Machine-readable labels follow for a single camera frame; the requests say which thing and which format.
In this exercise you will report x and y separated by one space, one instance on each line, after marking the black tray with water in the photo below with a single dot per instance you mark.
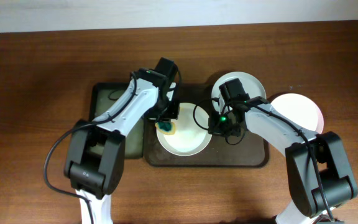
102 98

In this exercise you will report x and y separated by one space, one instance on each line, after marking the grey plate with red stain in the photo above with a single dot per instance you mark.
250 84

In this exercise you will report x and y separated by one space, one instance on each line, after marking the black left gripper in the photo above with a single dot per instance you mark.
153 113

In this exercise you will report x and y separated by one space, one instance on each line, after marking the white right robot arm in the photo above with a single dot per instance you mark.
320 177

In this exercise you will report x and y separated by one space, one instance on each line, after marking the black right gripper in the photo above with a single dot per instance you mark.
214 129

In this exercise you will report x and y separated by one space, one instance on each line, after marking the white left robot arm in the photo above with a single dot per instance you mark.
95 159

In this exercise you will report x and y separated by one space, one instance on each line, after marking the cream white plate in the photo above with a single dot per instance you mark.
188 138

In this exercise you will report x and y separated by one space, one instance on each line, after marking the pink plate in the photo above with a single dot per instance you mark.
301 110

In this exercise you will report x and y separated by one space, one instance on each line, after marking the yellow green sponge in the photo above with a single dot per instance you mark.
166 127

